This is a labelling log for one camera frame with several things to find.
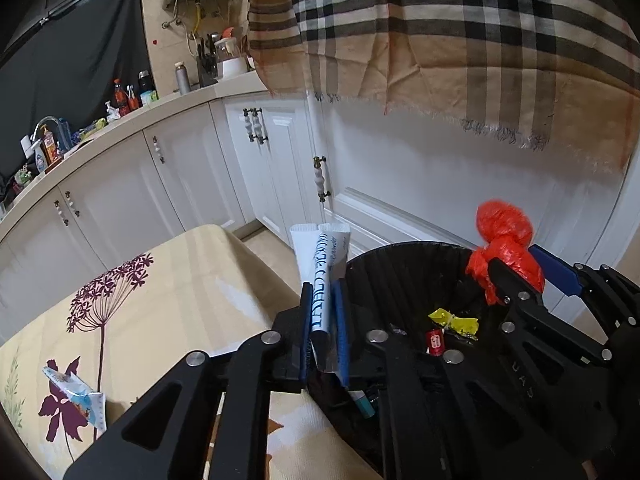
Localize red spray can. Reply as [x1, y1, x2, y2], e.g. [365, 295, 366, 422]
[425, 328, 446, 356]

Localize yellow crumpled wrapper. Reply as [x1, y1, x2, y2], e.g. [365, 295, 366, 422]
[428, 308, 480, 339]

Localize white kitchen cabinets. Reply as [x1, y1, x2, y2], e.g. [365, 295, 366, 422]
[1, 91, 623, 338]

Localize plaid beige scarf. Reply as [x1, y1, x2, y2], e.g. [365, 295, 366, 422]
[248, 0, 639, 168]

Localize triangular blue white wrapper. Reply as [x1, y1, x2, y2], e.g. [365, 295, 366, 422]
[42, 366, 106, 432]

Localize red plastic bag bundle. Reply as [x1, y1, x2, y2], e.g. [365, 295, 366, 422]
[465, 200, 544, 306]

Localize black trash bin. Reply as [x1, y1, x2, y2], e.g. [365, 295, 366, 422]
[346, 242, 508, 353]

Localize black window curtain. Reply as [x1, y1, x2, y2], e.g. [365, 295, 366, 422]
[1, 0, 151, 178]

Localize steel thermos bottle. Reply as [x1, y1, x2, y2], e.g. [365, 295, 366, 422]
[175, 62, 191, 96]

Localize chrome sink faucet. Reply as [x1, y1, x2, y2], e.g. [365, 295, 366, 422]
[31, 115, 74, 154]

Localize white toothpaste tube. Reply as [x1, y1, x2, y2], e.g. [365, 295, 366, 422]
[290, 221, 353, 373]

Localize floral beige tablecloth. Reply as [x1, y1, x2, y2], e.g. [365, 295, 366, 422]
[1, 226, 298, 479]

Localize orange soap bottle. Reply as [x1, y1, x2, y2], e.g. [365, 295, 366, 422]
[41, 125, 61, 166]

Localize dark lidded jar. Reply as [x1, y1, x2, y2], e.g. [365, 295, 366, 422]
[138, 70, 158, 106]

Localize black knife block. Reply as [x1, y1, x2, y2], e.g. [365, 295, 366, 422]
[198, 35, 217, 88]

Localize red sauce bottle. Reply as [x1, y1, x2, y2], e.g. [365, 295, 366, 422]
[114, 78, 130, 117]

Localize white blender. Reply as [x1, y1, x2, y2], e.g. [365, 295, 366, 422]
[214, 27, 248, 79]

